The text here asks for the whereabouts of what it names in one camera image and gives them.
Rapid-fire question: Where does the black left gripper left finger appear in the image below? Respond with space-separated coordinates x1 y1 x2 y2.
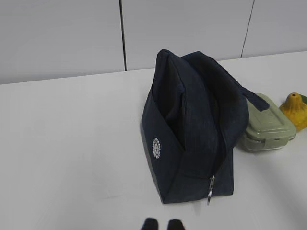
141 218 159 230

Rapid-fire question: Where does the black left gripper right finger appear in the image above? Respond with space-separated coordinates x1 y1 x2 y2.
167 219 185 230

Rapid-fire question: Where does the dark navy fabric lunch bag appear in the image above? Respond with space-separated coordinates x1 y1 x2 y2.
141 49 269 204

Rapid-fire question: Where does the green lidded glass food container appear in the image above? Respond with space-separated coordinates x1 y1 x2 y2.
241 93 296 151

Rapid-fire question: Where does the yellow pear-shaped gourd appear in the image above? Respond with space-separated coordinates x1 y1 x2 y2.
280 92 307 132

